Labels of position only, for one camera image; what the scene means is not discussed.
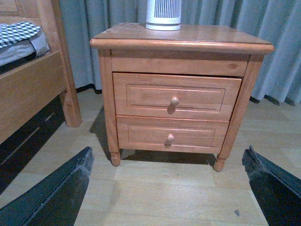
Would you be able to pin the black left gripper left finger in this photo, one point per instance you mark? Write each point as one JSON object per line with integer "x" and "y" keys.
{"x": 55, "y": 200}

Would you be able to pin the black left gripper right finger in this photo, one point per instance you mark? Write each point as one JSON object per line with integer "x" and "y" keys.
{"x": 277, "y": 191}

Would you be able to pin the wooden drawer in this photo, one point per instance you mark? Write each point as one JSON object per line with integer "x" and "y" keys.
{"x": 171, "y": 135}
{"x": 174, "y": 96}

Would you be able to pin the grey pleated curtain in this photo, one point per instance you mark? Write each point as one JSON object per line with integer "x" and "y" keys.
{"x": 276, "y": 21}

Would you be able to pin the wooden nightstand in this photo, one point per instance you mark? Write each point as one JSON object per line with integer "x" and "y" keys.
{"x": 194, "y": 50}

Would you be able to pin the grey striped mattress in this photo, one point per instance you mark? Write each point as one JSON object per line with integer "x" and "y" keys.
{"x": 36, "y": 44}

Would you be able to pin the checkered black white bedsheet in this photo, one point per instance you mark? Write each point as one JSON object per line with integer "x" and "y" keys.
{"x": 11, "y": 34}

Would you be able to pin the white cylindrical air purifier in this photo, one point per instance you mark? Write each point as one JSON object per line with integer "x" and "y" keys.
{"x": 163, "y": 15}

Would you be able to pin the wooden bed frame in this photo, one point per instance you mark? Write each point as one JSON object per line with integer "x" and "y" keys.
{"x": 25, "y": 90}

